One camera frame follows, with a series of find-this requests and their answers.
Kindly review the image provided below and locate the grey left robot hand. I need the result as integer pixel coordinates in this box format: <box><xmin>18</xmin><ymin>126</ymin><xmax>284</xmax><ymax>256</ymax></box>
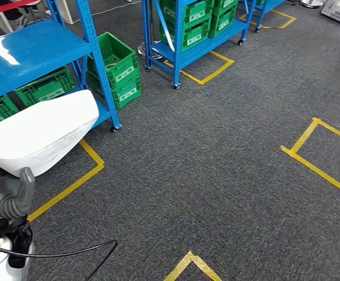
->
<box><xmin>0</xmin><ymin>166</ymin><xmax>36</xmax><ymax>220</ymax></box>

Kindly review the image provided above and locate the white car mirror cover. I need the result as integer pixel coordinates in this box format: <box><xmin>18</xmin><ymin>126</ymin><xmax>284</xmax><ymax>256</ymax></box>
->
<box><xmin>0</xmin><ymin>89</ymin><xmax>100</xmax><ymax>179</ymax></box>

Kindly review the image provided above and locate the blue metal shelf rack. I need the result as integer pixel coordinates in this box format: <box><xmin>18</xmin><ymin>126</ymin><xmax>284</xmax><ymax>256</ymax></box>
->
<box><xmin>236</xmin><ymin>0</ymin><xmax>288</xmax><ymax>33</ymax></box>
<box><xmin>0</xmin><ymin>0</ymin><xmax>122</xmax><ymax>172</ymax></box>
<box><xmin>141</xmin><ymin>0</ymin><xmax>258</xmax><ymax>90</ymax></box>

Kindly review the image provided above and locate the yellow floor tape square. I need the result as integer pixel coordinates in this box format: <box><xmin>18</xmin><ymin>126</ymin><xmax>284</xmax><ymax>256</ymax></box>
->
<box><xmin>27</xmin><ymin>139</ymin><xmax>105</xmax><ymax>223</ymax></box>

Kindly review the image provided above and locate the white desk panel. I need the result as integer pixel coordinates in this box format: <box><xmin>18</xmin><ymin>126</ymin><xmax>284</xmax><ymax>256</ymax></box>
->
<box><xmin>0</xmin><ymin>0</ymin><xmax>14</xmax><ymax>35</ymax></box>
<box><xmin>55</xmin><ymin>0</ymin><xmax>74</xmax><ymax>25</ymax></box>

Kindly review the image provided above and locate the red barrier belt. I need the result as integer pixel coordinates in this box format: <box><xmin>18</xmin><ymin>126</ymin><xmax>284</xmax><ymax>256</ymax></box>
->
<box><xmin>0</xmin><ymin>0</ymin><xmax>39</xmax><ymax>19</ymax></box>

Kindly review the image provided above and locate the chrome round stanchion base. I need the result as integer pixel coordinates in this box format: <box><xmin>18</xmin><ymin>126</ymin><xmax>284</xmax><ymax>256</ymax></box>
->
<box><xmin>299</xmin><ymin>0</ymin><xmax>325</xmax><ymax>9</ymax></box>

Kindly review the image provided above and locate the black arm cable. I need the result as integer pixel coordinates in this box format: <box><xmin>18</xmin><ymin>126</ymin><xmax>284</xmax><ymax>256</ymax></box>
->
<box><xmin>0</xmin><ymin>239</ymin><xmax>119</xmax><ymax>281</ymax></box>

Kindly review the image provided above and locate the white floor cable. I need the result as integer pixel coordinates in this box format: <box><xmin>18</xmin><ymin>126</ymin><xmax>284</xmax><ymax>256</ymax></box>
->
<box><xmin>70</xmin><ymin>0</ymin><xmax>143</xmax><ymax>25</ymax></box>

